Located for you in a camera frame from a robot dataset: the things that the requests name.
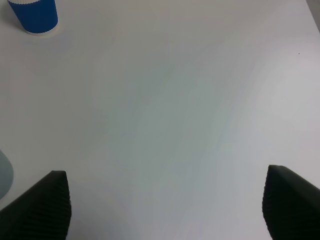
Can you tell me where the blue and white paper cup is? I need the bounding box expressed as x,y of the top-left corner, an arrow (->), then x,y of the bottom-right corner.
7,0 -> 59,35

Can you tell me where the teal green cup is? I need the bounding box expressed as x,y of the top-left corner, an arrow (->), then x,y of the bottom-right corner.
0,151 -> 14,199

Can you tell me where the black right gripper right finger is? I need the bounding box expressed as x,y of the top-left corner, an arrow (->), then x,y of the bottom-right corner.
262,165 -> 320,240

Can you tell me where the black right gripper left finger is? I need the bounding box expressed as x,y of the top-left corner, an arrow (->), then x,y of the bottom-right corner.
0,170 -> 72,240

